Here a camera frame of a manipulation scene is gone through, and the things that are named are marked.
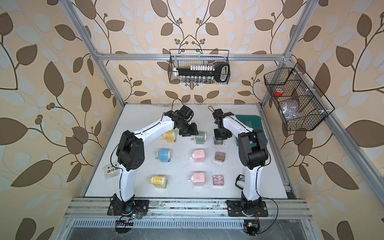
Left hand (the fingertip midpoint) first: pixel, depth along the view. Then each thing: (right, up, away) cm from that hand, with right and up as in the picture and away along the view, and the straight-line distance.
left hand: (194, 131), depth 90 cm
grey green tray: (+15, -7, +4) cm, 17 cm away
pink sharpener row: (+3, -14, -4) cm, 15 cm away
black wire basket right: (+53, +15, -17) cm, 58 cm away
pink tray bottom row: (+13, -27, -7) cm, 31 cm away
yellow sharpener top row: (-16, -4, +4) cm, 17 cm away
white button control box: (-48, -22, -7) cm, 53 cm away
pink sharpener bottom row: (+2, -23, -14) cm, 27 cm away
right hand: (+18, -5, +6) cm, 20 cm away
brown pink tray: (+15, -16, +1) cm, 22 cm away
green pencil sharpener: (+4, -4, +2) cm, 6 cm away
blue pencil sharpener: (-18, -14, -5) cm, 23 cm away
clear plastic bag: (+46, +11, -20) cm, 51 cm away
